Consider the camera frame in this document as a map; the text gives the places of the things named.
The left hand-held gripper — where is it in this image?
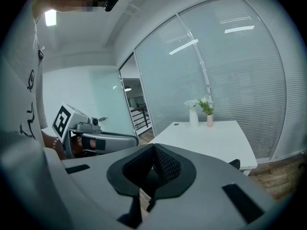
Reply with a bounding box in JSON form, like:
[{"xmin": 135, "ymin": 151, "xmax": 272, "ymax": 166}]
[{"xmin": 51, "ymin": 102, "xmax": 140, "ymax": 158}]

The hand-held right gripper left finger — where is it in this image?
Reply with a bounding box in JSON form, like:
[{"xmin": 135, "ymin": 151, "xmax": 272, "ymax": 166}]
[{"xmin": 43, "ymin": 143, "xmax": 156, "ymax": 230}]

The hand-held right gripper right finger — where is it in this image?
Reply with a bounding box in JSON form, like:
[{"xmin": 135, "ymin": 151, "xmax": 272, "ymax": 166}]
[{"xmin": 145, "ymin": 143, "xmax": 277, "ymax": 230}]

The black office chair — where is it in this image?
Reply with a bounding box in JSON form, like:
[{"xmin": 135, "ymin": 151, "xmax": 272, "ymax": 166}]
[{"xmin": 228, "ymin": 159, "xmax": 241, "ymax": 170}]

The person's left forearm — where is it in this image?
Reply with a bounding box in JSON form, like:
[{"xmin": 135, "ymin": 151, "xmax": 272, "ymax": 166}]
[{"xmin": 41, "ymin": 130, "xmax": 71, "ymax": 161}]

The white desk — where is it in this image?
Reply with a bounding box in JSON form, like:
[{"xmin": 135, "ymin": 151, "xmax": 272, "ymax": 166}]
[{"xmin": 147, "ymin": 120, "xmax": 259, "ymax": 176}]

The person's left hand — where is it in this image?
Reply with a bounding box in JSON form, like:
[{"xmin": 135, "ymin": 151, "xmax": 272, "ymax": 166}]
[{"xmin": 71, "ymin": 134, "xmax": 83, "ymax": 157}]

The black stair railing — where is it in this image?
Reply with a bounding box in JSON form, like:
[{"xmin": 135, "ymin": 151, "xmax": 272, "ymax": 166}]
[{"xmin": 132, "ymin": 106, "xmax": 150, "ymax": 129}]

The frosted glass door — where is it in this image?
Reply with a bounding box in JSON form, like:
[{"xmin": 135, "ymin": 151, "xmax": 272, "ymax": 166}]
[{"xmin": 89, "ymin": 67, "xmax": 139, "ymax": 140}]

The white vase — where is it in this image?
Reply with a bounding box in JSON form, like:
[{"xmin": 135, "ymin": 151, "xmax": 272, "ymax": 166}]
[{"xmin": 189, "ymin": 107, "xmax": 200, "ymax": 128}]

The green and white flower bunch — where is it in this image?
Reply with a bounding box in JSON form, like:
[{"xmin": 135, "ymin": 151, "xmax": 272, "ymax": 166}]
[{"xmin": 197, "ymin": 95, "xmax": 214, "ymax": 116}]

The glass partition with blinds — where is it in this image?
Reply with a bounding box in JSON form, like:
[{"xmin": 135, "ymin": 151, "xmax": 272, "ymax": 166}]
[{"xmin": 133, "ymin": 0, "xmax": 307, "ymax": 161}]

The square ceiling light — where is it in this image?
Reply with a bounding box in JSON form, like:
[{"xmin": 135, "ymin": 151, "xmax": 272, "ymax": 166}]
[{"xmin": 44, "ymin": 9, "xmax": 59, "ymax": 27}]

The black head camera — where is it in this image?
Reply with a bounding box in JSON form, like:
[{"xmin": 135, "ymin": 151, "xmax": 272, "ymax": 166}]
[{"xmin": 104, "ymin": 0, "xmax": 122, "ymax": 12}]

